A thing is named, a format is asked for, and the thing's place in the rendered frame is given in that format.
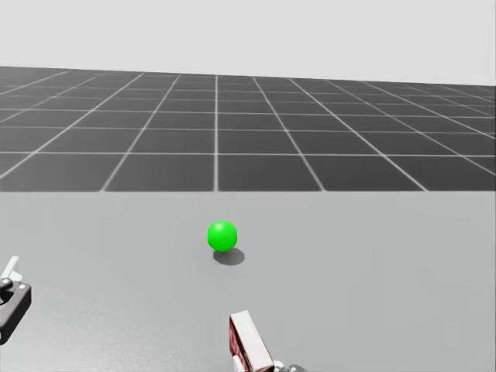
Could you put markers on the small glossy ball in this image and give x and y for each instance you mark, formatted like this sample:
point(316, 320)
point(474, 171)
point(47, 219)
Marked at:
point(222, 236)

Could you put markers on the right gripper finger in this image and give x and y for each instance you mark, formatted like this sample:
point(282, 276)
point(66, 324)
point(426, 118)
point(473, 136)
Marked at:
point(288, 368)

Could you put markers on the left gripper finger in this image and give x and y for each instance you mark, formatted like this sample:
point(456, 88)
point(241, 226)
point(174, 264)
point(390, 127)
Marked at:
point(15, 306)

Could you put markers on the red and white carton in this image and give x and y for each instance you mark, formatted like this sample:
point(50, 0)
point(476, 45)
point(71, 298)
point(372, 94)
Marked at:
point(250, 345)

